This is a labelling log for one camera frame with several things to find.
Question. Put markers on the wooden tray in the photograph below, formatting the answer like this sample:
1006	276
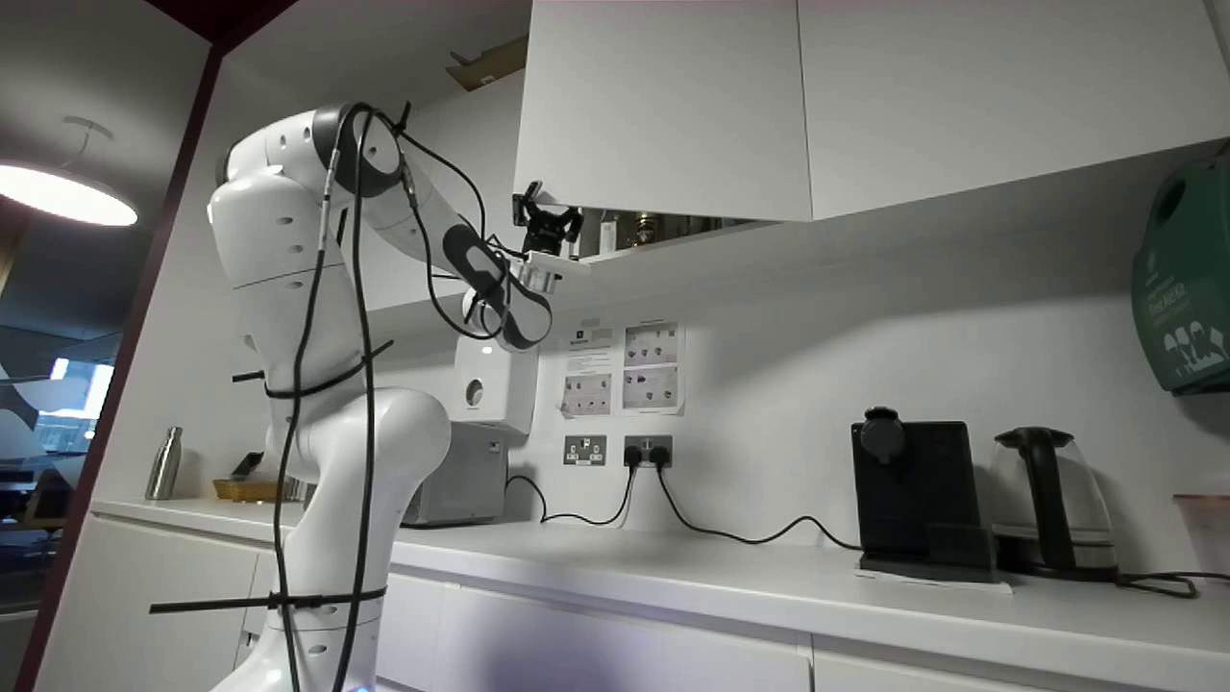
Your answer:
243	491

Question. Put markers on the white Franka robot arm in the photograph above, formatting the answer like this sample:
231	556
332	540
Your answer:
371	474

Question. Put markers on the round ceiling lamp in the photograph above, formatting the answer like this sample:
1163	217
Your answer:
63	194

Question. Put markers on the dark red door frame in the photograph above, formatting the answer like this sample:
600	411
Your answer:
217	18

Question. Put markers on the white wall dispenser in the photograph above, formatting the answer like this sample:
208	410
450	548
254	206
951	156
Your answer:
480	395

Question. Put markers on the metal double wall socket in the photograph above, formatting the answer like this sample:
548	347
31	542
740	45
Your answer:
648	445

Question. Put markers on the silver black microwave oven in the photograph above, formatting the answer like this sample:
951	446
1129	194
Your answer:
464	481

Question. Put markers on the wooden plank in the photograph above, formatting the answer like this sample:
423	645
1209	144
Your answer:
491	63

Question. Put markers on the black coffee machine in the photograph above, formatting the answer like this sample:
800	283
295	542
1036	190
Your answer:
915	492

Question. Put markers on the clear plastic container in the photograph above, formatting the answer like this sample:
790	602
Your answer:
1205	527

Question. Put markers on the white cabinet door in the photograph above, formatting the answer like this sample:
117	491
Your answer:
493	127
974	677
577	641
1012	88
157	552
666	101

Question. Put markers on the black zip tie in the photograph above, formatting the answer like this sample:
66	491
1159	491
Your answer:
348	367
231	602

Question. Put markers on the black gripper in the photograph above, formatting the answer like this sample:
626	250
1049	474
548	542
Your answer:
550	232

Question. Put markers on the metal bottle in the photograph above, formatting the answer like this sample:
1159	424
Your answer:
162	464

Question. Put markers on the white upper cabinet body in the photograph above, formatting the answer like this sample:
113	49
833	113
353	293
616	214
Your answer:
899	245

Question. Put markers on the metal wall switch plate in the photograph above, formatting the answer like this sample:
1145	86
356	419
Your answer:
586	446

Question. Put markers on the small black object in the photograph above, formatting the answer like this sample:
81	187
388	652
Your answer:
249	466

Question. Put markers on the white double wall socket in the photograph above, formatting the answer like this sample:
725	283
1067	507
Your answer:
650	341
650	384
586	395

